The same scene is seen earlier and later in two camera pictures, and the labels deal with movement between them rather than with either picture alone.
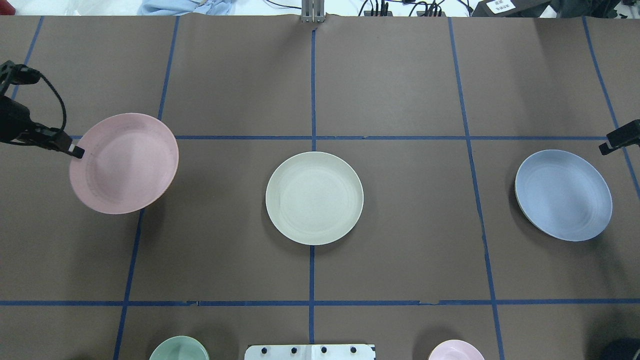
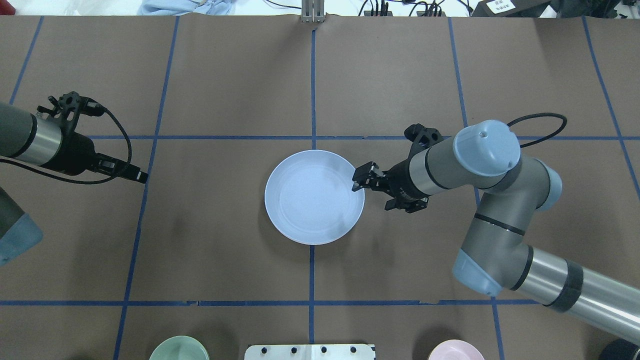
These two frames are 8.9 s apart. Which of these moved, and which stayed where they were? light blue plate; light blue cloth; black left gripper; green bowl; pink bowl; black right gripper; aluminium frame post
Moved: light blue plate; black right gripper; black left gripper
Stayed: aluminium frame post; green bowl; light blue cloth; pink bowl
